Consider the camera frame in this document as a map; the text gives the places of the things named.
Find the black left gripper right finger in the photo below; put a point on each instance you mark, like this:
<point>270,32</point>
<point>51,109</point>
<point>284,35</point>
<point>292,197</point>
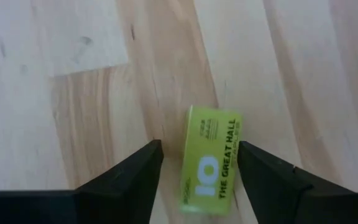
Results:
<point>269,189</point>

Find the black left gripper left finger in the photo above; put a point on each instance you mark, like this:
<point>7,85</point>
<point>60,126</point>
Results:
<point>126,193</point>

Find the green staples box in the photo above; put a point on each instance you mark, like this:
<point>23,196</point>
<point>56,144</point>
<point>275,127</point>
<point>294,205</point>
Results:
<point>210,161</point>

